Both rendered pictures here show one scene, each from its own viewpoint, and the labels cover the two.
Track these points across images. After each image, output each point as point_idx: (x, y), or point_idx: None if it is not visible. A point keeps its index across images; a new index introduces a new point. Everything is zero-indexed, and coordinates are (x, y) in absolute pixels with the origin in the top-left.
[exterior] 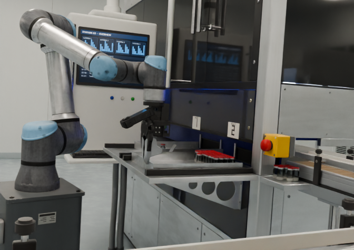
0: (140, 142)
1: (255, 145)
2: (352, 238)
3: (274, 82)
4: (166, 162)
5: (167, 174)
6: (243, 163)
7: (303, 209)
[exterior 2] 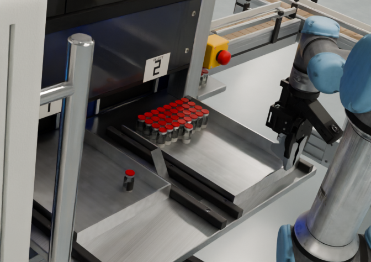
0: (289, 152)
1: (194, 66)
2: None
3: None
4: (202, 172)
5: None
6: (114, 107)
7: None
